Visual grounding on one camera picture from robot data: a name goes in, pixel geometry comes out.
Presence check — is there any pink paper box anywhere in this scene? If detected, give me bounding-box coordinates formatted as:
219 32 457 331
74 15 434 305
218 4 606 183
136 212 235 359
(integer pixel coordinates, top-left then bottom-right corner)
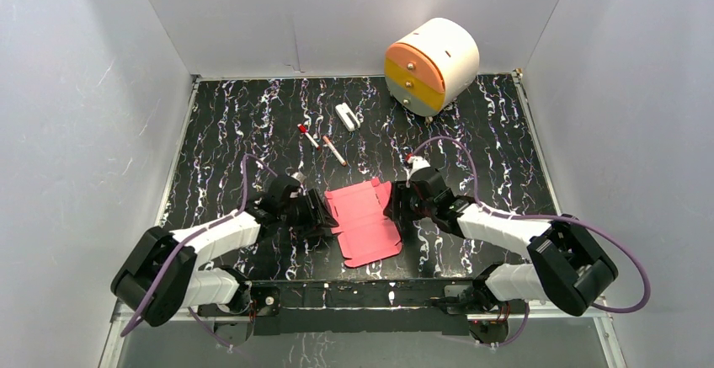
325 178 402 269

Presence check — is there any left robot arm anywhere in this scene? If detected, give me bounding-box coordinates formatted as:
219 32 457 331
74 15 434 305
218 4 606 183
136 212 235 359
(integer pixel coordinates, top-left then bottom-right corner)
110 174 338 327

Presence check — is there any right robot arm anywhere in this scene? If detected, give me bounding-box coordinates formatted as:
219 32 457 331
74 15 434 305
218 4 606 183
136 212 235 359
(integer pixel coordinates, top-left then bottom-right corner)
384 167 619 316

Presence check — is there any orange capped white marker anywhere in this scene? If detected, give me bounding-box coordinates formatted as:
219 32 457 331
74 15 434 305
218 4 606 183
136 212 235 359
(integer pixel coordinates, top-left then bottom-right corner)
322 136 348 167

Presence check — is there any red capped white marker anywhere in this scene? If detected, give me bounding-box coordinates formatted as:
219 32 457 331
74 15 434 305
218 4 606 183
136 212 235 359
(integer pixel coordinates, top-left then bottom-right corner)
297 124 321 150

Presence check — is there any white rectangular clip block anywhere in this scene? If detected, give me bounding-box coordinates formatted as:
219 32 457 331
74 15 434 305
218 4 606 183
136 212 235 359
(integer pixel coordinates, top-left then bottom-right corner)
335 103 361 132

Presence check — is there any round white drawer cabinet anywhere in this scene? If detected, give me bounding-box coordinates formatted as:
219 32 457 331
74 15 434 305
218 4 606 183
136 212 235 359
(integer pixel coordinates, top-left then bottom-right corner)
384 18 480 118

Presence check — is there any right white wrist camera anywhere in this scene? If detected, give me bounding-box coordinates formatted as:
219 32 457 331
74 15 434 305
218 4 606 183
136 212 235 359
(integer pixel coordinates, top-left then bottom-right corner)
406 153 430 180

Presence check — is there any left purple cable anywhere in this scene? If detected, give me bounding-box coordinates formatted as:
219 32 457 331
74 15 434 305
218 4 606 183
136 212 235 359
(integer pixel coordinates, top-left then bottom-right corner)
120 153 279 349

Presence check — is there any purple cable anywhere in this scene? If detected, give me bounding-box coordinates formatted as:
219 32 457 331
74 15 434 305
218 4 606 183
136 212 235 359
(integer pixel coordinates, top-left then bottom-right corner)
409 136 652 349
120 153 279 349

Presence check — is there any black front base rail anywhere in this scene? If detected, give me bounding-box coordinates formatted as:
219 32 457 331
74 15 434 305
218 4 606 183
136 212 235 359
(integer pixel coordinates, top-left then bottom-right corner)
251 279 482 336

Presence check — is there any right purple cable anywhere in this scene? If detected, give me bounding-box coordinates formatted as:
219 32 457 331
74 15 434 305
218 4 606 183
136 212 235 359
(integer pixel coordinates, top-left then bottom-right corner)
409 136 652 349

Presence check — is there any aluminium frame rail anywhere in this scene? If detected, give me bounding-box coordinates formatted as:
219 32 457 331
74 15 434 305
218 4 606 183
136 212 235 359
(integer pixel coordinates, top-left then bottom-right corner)
97 280 629 368

